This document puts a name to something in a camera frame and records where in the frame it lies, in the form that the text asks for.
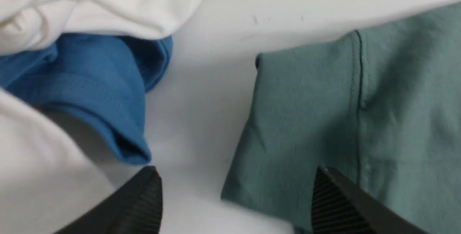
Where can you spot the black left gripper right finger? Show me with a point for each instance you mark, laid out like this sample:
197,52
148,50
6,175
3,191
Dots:
339,206

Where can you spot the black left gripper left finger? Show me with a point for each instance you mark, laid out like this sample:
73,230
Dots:
135,208

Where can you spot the green long-sleeved shirt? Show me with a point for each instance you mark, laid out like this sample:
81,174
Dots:
382,105

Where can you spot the blue garment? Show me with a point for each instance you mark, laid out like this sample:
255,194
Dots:
101,80

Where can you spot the white garment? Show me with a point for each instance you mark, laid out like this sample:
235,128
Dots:
47,180

